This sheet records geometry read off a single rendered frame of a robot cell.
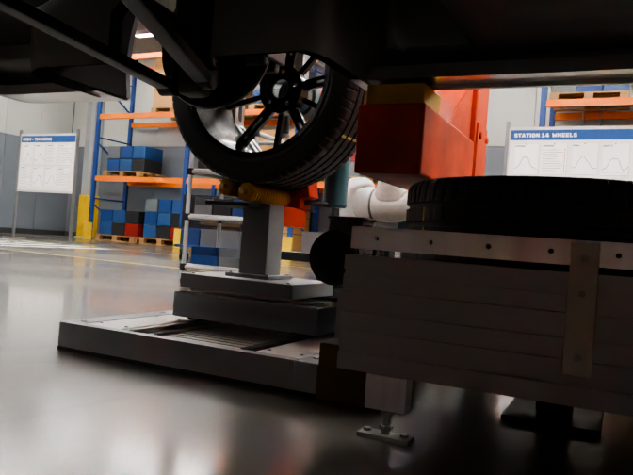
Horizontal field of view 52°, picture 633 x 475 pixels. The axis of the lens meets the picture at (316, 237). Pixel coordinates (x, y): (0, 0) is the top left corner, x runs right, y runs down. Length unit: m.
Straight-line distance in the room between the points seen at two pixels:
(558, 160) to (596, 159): 0.41
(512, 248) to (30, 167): 11.83
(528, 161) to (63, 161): 7.72
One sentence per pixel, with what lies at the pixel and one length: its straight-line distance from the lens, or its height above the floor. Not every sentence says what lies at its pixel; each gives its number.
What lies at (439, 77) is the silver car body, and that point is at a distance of 1.52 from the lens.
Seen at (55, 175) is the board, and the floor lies 1.15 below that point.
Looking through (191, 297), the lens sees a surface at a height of 0.16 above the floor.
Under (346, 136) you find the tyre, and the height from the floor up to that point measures 0.68.
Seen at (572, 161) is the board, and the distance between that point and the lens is 7.98.
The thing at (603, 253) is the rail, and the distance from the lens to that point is 1.14.
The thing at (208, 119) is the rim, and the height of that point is 0.73.
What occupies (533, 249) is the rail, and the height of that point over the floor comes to 0.37.
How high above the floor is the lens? 0.36
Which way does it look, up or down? level
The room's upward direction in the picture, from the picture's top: 4 degrees clockwise
